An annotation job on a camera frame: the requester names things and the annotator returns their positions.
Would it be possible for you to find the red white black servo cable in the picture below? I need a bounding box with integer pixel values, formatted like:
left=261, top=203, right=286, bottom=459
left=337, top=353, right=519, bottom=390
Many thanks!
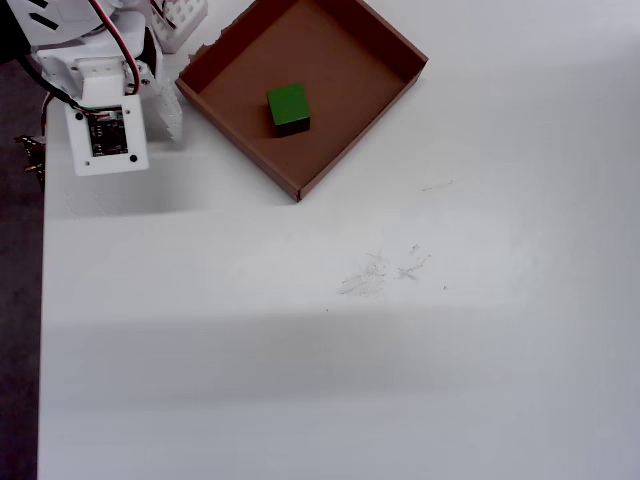
left=149, top=0, right=177, bottom=31
left=87, top=0, right=143, bottom=97

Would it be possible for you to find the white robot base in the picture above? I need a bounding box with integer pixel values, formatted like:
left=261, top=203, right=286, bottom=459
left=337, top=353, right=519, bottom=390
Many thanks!
left=152, top=0, right=210, bottom=54

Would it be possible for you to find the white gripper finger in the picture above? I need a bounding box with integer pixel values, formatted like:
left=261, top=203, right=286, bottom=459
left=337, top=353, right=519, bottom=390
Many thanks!
left=139, top=27, right=185, bottom=143

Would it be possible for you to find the white camera mount with board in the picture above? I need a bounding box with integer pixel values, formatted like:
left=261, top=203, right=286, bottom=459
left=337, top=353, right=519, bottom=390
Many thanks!
left=63, top=57, right=152, bottom=178

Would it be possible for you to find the metal table clamp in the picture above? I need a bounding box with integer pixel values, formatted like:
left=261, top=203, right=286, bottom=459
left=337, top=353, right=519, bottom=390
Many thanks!
left=13, top=133, right=47, bottom=182

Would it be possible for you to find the green cube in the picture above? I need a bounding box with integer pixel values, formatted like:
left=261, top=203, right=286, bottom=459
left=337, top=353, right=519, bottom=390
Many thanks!
left=265, top=83, right=313, bottom=139

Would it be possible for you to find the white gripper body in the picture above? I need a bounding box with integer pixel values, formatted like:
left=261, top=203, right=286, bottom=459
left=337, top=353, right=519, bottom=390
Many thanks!
left=27, top=24, right=159, bottom=104

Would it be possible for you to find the thin black camera cable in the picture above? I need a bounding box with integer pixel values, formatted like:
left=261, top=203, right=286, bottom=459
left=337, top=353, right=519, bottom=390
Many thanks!
left=12, top=52, right=89, bottom=115

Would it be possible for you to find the brown cardboard box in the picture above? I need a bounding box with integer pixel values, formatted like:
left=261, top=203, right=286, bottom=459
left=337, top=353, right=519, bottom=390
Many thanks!
left=174, top=0, right=430, bottom=203

